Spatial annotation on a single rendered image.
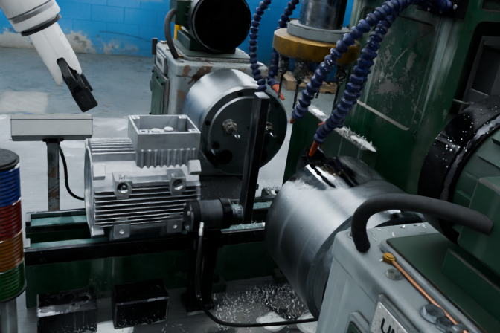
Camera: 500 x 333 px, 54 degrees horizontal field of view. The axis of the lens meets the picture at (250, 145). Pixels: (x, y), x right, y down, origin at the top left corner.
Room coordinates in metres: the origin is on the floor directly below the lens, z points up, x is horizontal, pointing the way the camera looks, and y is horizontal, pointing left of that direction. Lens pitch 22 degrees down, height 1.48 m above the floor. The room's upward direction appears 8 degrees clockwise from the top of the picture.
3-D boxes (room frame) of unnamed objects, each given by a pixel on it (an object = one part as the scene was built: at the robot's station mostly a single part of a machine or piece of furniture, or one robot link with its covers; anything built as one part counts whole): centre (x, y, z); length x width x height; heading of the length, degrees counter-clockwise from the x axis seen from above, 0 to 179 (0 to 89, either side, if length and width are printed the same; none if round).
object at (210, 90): (1.34, 0.08, 1.04); 0.37 x 0.25 x 0.25; 25
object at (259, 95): (0.84, -0.01, 1.12); 0.04 x 0.03 x 0.26; 115
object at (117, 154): (0.89, 0.21, 1.02); 0.20 x 0.19 x 0.19; 116
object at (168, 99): (1.56, 0.18, 0.99); 0.35 x 0.31 x 0.37; 25
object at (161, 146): (0.90, 0.17, 1.11); 0.12 x 0.11 x 0.07; 116
